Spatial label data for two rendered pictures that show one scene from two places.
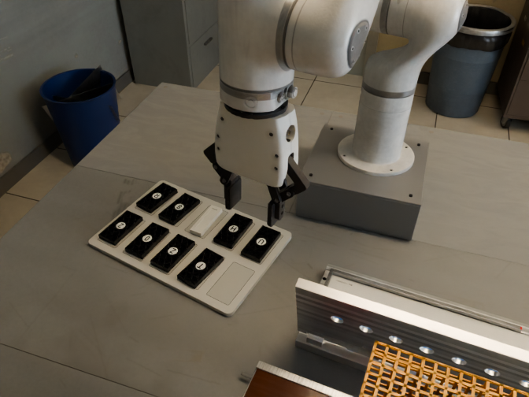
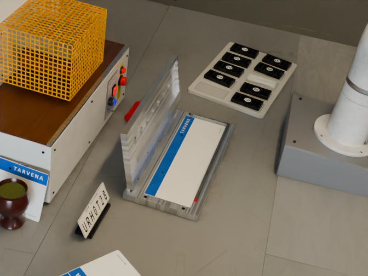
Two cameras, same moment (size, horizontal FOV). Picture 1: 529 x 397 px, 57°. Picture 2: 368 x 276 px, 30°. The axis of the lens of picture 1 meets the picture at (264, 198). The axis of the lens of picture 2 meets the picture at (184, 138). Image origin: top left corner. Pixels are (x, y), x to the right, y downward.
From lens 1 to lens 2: 1.87 m
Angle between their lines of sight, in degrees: 59
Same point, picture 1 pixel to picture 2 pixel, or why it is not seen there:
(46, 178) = not seen: outside the picture
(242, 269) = (223, 95)
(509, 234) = (304, 235)
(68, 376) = (143, 45)
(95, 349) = (159, 51)
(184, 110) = not seen: outside the picture
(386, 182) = (307, 133)
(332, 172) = (308, 109)
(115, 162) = (309, 48)
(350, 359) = not seen: hidden behind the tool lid
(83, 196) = (270, 39)
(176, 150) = (335, 72)
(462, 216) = (317, 211)
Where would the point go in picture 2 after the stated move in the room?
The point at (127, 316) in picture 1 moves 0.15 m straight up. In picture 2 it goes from (181, 59) to (187, 21)
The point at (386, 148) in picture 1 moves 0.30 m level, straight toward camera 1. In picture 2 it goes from (332, 120) to (230, 98)
